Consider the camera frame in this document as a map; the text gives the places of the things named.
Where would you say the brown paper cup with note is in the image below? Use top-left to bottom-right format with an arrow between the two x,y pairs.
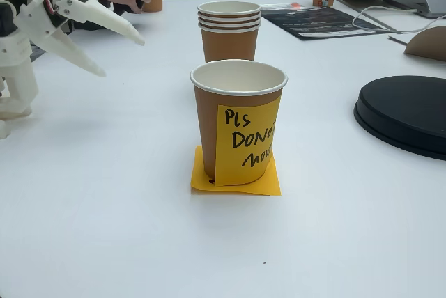
189,60 -> 289,187

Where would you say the yellow handwritten sticky note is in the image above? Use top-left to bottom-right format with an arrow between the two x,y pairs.
190,145 -> 282,197
215,95 -> 282,187

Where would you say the white leaflet orange mark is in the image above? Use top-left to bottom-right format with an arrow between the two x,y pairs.
260,1 -> 316,12

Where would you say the black printed leaflet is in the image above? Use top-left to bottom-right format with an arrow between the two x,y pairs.
261,5 -> 391,40

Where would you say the black round object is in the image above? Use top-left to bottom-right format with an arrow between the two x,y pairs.
353,74 -> 446,162

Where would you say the brown cardboard piece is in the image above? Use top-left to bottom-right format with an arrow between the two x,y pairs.
403,26 -> 446,62

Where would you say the white cable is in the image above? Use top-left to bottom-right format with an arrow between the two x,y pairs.
351,5 -> 446,36

